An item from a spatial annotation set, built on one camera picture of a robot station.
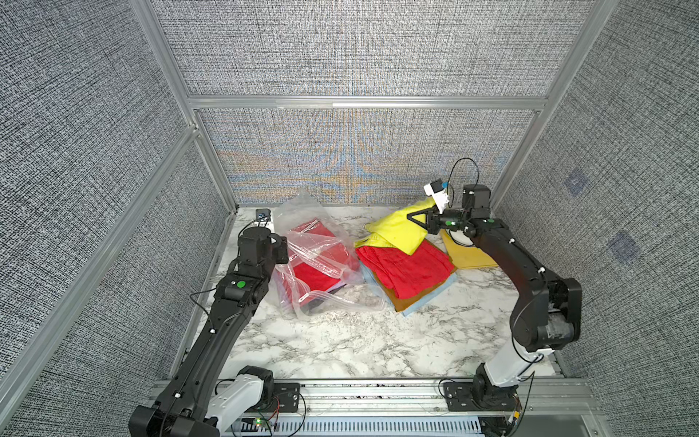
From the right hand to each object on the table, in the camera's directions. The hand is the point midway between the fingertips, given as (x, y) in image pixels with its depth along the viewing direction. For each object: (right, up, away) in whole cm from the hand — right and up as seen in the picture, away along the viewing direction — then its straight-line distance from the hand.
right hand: (412, 207), depth 82 cm
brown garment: (-3, -30, +6) cm, 31 cm away
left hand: (-38, -7, -6) cm, 40 cm away
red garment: (-1, -21, +8) cm, 22 cm away
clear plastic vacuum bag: (-18, -29, +13) cm, 36 cm away
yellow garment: (-5, -7, +1) cm, 8 cm away
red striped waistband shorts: (-27, -15, -7) cm, 32 cm away
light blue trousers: (+6, -30, +9) cm, 32 cm away
